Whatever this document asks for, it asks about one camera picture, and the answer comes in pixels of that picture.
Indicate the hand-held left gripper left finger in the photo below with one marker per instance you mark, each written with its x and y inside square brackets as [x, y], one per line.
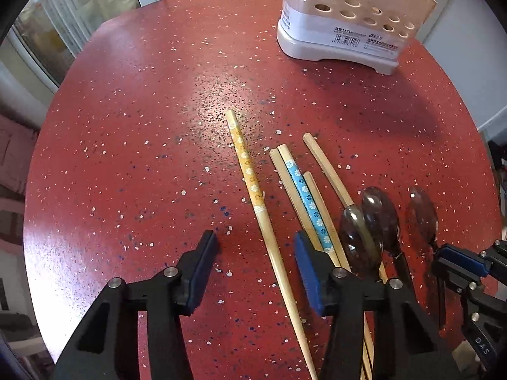
[200, 271]

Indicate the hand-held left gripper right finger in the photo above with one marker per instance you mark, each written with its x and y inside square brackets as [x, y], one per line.
[309, 275]

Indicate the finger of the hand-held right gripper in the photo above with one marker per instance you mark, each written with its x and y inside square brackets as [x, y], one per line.
[463, 260]
[500, 251]

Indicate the dark transparent plastic spoon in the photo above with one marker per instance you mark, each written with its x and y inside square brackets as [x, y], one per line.
[380, 213]
[422, 215]
[361, 241]

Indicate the plain bamboo chopstick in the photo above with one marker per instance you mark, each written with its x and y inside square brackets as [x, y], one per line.
[287, 184]
[317, 198]
[321, 158]

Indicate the blue flower-patterned chopstick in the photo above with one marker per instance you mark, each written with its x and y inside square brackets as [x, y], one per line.
[307, 194]

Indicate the yellow flower-patterned chopstick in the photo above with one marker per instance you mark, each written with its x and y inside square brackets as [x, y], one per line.
[247, 166]

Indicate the beige perforated utensil holder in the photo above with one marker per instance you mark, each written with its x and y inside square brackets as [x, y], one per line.
[348, 19]

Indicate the pink stool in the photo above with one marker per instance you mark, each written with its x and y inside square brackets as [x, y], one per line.
[16, 154]

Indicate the sliding glass door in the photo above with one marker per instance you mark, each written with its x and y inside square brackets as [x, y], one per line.
[79, 16]

